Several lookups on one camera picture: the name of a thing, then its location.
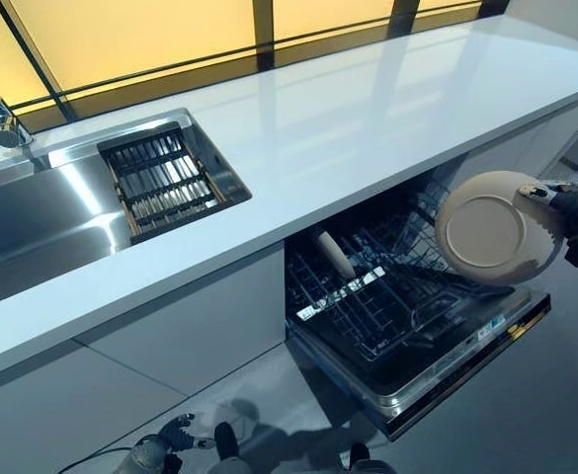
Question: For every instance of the right robot hand black glove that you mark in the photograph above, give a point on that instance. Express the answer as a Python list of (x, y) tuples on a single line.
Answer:
[(572, 207)]

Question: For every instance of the left robot hand black glove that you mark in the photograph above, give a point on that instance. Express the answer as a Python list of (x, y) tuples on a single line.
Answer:
[(180, 434)]

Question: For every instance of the cream ceramic plate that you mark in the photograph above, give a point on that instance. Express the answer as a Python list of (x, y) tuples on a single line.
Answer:
[(335, 257), (496, 232)]

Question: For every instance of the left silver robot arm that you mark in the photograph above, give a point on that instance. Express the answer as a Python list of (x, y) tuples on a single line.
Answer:
[(145, 456)]

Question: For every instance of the grey dishwasher door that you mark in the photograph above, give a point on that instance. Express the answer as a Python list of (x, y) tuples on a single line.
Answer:
[(441, 360)]

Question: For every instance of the left white robot leg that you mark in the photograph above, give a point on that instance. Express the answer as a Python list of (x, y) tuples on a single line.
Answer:
[(229, 451)]

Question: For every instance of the narrow white cabinet door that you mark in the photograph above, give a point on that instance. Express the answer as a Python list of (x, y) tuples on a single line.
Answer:
[(194, 321)]

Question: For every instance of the stainless steel sink basin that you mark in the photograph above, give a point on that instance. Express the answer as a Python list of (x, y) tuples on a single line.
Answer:
[(71, 212)]

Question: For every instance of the black sink dish rack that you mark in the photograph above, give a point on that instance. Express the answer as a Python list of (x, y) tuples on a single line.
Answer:
[(160, 182)]

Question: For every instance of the dark brown lattice frame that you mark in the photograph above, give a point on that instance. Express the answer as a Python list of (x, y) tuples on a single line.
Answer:
[(264, 34)]

